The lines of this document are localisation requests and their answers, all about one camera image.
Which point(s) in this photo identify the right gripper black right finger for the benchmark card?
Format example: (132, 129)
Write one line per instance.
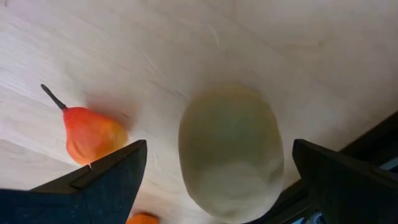
(351, 193)

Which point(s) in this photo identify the small orange pear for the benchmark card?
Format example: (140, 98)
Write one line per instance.
(90, 137)

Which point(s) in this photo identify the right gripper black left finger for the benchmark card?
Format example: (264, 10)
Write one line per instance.
(77, 199)

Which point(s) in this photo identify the black aluminium table frame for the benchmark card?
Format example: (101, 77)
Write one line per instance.
(373, 140)

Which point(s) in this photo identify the small orange tangerine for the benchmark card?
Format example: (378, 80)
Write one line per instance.
(141, 219)

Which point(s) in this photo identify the brown-green kiwi fruit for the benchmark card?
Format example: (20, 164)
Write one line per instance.
(230, 149)

